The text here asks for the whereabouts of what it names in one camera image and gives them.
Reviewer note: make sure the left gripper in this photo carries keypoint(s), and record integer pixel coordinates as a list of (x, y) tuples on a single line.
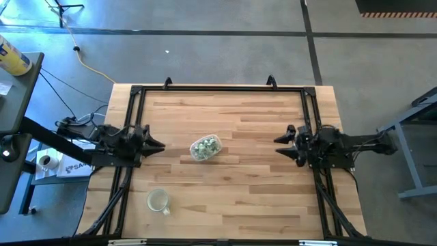
[(136, 147)]

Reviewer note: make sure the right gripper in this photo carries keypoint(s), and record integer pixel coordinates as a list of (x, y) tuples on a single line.
[(304, 143)]

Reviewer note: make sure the clear plastic container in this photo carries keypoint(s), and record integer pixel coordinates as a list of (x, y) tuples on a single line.
[(194, 153)]

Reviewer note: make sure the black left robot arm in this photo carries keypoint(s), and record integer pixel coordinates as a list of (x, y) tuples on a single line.
[(106, 140)]

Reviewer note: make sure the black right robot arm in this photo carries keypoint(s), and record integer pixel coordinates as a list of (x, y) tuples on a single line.
[(341, 140)]

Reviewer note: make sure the white printed booklet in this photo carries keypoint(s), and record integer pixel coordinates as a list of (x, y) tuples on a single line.
[(75, 168)]

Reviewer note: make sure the white coffee cup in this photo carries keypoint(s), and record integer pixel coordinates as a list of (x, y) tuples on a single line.
[(48, 162)]

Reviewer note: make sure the grey metal cart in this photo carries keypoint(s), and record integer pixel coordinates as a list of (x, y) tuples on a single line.
[(409, 153)]

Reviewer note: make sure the grey desk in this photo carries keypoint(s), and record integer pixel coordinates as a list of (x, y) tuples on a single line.
[(17, 102)]

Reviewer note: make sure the black device green light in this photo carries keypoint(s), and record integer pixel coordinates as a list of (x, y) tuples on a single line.
[(8, 148)]

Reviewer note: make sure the black tripod stand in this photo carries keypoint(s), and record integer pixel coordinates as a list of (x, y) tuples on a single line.
[(61, 10)]

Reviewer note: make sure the yellow wipes canister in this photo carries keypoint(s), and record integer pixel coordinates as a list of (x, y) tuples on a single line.
[(12, 58)]

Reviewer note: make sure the black hazard striped mat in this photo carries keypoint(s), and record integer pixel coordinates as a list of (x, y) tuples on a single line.
[(396, 7)]

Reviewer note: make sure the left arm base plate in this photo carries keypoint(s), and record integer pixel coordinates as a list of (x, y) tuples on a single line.
[(109, 161)]

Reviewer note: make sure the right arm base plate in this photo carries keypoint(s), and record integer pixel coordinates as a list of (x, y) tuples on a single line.
[(334, 164)]

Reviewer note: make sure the black aluminium table frame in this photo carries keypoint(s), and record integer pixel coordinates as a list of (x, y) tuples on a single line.
[(222, 88)]

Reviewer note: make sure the silver metal bracket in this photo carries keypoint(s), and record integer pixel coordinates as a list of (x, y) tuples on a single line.
[(127, 242), (317, 243)]

